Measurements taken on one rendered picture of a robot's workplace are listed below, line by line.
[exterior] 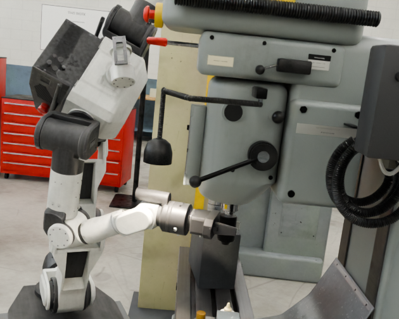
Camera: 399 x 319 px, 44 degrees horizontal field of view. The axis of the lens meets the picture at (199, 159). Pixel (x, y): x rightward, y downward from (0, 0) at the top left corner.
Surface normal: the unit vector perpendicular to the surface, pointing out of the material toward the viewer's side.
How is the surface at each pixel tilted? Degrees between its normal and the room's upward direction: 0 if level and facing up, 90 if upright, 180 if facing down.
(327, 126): 90
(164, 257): 90
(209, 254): 90
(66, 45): 57
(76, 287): 27
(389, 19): 90
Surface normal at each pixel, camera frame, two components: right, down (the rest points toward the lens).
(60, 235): -0.25, 0.29
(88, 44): 0.39, -0.33
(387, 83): 0.02, 0.20
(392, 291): -0.64, 0.07
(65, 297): 0.36, 0.45
